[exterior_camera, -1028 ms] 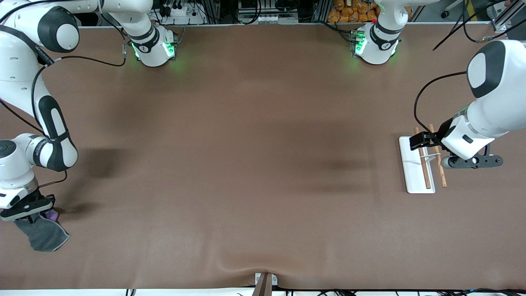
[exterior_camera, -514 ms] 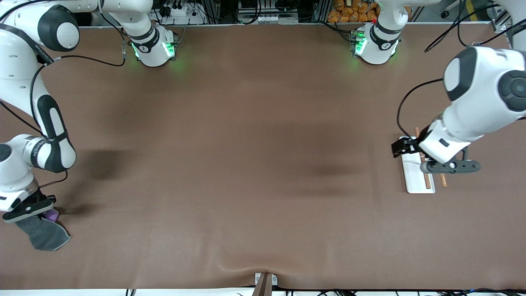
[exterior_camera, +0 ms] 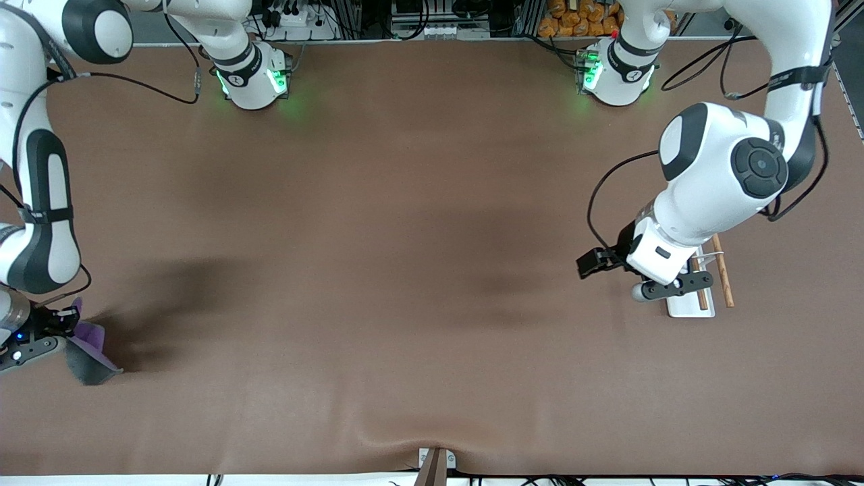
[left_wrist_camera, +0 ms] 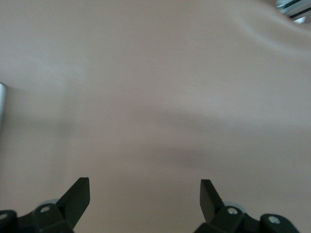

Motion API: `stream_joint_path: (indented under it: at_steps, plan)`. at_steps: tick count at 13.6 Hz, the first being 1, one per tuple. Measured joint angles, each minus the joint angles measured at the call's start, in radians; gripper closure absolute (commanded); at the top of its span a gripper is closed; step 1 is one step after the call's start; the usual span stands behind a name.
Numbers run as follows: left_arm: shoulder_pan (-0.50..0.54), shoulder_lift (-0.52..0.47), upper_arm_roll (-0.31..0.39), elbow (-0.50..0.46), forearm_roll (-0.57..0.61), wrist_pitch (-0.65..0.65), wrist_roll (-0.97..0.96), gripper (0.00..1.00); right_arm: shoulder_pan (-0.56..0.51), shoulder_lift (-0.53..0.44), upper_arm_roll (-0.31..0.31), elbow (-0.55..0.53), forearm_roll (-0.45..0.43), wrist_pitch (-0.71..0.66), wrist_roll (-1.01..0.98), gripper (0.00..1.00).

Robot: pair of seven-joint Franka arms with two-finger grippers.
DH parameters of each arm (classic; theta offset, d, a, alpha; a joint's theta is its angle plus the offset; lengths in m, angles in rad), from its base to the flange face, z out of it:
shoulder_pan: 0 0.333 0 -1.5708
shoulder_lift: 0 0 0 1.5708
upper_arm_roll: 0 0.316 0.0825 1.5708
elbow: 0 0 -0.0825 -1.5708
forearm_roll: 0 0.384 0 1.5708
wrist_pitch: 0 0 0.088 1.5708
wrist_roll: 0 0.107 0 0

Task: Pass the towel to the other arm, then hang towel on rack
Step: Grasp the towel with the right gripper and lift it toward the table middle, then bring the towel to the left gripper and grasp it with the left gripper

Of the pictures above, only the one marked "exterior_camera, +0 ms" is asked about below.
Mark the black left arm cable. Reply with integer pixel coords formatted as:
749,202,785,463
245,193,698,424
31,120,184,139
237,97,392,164
586,34,831,254

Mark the black electronics box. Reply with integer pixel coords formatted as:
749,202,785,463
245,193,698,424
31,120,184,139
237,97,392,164
391,0,487,21

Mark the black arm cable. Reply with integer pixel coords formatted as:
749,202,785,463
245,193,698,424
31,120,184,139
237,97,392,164
0,13,203,311
586,34,831,254

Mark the brown table cover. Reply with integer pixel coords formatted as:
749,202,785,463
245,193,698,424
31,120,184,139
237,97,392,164
0,37,864,477

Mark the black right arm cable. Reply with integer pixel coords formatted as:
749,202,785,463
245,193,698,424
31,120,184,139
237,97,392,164
0,13,203,311

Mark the white terminal block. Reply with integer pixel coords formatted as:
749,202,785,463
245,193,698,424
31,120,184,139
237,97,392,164
398,22,488,40

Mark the purple and grey towel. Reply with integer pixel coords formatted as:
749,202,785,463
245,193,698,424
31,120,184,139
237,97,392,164
64,297,124,387

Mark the white power strip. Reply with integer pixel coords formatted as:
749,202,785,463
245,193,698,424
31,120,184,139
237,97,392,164
267,3,335,40

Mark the orange packaged items pile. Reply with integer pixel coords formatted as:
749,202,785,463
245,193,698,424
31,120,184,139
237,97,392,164
538,0,625,38

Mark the aluminium frame profile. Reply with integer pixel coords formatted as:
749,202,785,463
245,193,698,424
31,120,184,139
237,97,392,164
337,0,365,38
511,0,544,38

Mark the metal bracket with brown post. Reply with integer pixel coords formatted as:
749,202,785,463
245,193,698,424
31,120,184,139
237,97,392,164
415,447,457,486

